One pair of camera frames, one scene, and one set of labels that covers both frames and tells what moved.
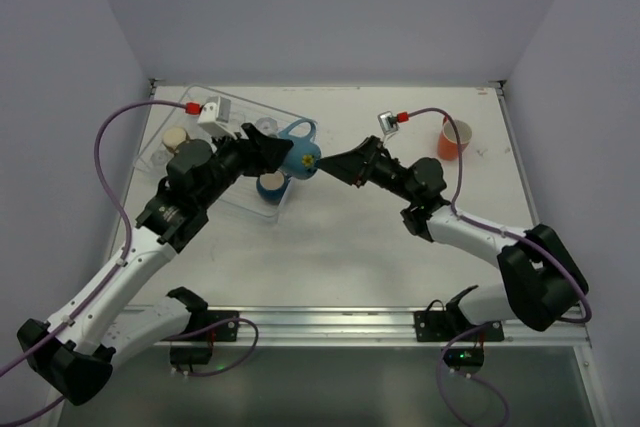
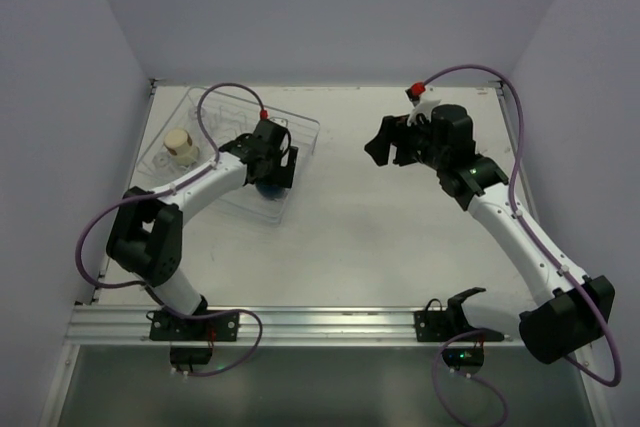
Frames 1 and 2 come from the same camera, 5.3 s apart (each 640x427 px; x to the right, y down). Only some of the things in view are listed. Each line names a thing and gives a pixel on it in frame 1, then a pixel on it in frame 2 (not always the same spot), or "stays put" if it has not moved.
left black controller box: (190, 355) stays put
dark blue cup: (270, 186) stays put
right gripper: (370, 161) -> (398, 140)
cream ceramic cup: (174, 136) stays put
